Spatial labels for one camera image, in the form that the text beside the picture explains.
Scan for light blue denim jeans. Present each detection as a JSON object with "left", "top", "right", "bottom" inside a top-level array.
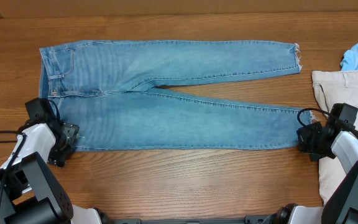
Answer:
[{"left": 39, "top": 40, "right": 313, "bottom": 151}]

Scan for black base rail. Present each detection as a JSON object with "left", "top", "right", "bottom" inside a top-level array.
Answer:
[{"left": 98, "top": 211, "right": 276, "bottom": 224}]

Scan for beige folded trousers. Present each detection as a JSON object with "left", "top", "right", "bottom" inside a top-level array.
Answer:
[{"left": 312, "top": 71, "right": 358, "bottom": 203}]

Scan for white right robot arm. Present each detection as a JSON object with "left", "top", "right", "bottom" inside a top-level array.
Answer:
[{"left": 263, "top": 103, "right": 358, "bottom": 224}]

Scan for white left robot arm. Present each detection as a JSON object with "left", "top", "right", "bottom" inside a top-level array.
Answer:
[{"left": 0, "top": 98, "right": 111, "bottom": 224}]

